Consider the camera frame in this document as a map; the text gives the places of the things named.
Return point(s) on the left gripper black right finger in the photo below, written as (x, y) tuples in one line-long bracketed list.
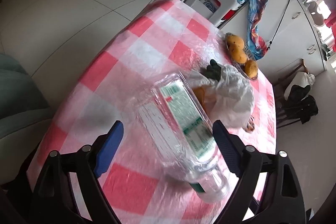
[(230, 146)]

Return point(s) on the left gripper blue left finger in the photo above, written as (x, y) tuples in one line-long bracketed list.
[(108, 148)]

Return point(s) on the white plastic bag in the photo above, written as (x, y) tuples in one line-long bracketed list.
[(228, 95)]

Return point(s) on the clear plastic bottle green label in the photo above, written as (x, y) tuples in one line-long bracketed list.
[(183, 136)]

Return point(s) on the green knitted turtle toy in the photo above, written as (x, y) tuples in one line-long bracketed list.
[(212, 71)]

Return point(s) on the red white snack wrapper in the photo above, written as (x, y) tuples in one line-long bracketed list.
[(250, 127)]

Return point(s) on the orange peel pile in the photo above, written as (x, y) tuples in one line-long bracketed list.
[(202, 96)]

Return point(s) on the wooden chair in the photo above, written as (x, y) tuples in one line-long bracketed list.
[(290, 72)]

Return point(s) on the black folding chair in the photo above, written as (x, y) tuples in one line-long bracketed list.
[(299, 106)]

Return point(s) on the yellow mango right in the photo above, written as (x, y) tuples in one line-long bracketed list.
[(251, 69)]

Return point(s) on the yellow mango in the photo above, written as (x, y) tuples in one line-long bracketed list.
[(251, 69), (235, 40), (237, 54)]

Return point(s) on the wicker fruit basket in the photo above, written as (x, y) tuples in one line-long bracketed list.
[(240, 67)]

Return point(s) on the white stuffed bag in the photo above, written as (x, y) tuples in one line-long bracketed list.
[(299, 82)]

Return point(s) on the light green sofa chair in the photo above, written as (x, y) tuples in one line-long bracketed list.
[(22, 103)]

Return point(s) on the yellow mango middle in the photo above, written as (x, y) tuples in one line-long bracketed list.
[(237, 54)]

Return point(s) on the yellow mango left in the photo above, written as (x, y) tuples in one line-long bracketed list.
[(235, 40)]

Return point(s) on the colourful kite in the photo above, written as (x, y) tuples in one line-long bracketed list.
[(255, 42)]

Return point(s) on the pink checkered tablecloth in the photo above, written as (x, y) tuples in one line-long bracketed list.
[(168, 37)]

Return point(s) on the white balcony cabinet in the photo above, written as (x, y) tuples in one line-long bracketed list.
[(288, 28)]

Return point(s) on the white plastic stool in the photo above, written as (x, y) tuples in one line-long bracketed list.
[(213, 10)]

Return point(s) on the red hanging garment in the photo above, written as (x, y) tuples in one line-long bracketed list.
[(330, 22)]

